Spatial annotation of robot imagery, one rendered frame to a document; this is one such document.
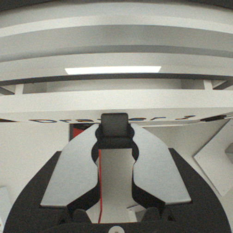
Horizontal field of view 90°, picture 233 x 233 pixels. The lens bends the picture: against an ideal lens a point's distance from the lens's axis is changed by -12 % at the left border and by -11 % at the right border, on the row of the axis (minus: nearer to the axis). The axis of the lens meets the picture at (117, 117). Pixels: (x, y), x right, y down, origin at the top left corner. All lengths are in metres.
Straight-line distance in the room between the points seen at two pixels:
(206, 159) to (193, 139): 0.19
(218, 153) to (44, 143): 1.24
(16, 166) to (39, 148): 0.07
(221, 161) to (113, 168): 0.89
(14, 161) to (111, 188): 0.86
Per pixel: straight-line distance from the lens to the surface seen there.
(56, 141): 0.31
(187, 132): 1.19
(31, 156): 0.34
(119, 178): 1.09
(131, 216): 1.20
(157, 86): 0.23
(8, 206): 0.40
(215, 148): 1.30
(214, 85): 0.20
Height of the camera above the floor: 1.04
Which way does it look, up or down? 82 degrees down
